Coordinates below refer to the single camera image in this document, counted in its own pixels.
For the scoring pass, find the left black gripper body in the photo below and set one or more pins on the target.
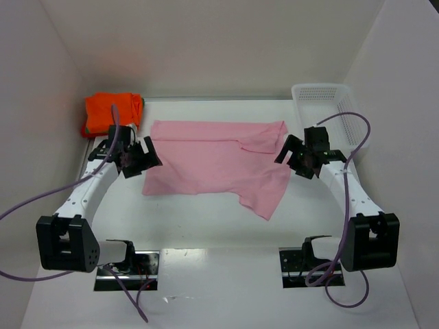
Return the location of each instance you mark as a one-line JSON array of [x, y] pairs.
[[140, 160]]

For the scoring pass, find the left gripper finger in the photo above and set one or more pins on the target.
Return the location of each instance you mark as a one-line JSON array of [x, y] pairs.
[[132, 169], [151, 158]]

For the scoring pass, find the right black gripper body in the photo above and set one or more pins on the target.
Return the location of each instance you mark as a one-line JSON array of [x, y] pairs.
[[297, 159]]

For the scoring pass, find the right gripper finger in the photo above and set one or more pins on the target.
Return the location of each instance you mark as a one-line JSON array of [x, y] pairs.
[[295, 146], [301, 170]]

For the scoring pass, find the pink t shirt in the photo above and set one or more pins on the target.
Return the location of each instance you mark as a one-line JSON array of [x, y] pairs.
[[220, 157]]

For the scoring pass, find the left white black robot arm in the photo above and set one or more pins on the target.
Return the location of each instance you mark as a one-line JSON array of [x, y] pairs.
[[66, 241]]

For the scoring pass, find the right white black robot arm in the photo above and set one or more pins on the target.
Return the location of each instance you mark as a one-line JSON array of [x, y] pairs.
[[370, 236]]

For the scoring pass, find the orange folded t shirt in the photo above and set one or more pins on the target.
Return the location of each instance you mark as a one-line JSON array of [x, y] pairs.
[[109, 111]]

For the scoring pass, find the white perforated plastic basket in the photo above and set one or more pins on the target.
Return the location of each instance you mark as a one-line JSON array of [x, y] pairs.
[[334, 105]]

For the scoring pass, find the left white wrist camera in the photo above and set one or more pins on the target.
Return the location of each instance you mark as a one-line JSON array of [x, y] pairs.
[[134, 134]]

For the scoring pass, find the aluminium table edge rail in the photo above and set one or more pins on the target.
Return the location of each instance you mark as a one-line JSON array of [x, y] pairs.
[[89, 149]]

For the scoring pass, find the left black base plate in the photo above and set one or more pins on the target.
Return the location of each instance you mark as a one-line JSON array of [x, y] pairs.
[[143, 270]]

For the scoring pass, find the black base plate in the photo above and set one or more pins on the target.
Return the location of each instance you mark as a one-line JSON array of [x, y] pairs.
[[294, 269], [143, 270]]

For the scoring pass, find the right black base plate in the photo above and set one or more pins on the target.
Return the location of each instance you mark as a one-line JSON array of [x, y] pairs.
[[294, 269]]

